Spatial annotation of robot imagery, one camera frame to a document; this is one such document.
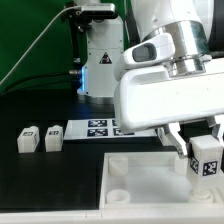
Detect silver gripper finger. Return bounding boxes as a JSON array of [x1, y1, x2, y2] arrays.
[[207, 115, 224, 147]]

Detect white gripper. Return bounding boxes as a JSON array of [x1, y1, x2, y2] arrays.
[[114, 33, 224, 159]]

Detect white square tabletop part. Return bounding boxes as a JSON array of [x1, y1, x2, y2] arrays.
[[99, 152, 224, 213]]

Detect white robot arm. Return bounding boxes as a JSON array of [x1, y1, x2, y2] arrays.
[[78, 0, 224, 157]]

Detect white sheet with markers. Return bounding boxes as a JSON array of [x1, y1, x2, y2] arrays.
[[64, 118, 156, 140]]

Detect white table front rail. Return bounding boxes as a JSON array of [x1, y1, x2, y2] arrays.
[[0, 209, 224, 224]]

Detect black cables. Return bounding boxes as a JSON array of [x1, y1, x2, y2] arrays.
[[0, 71, 83, 98]]

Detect black camera on stand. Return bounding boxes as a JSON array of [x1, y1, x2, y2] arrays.
[[62, 0, 123, 99]]

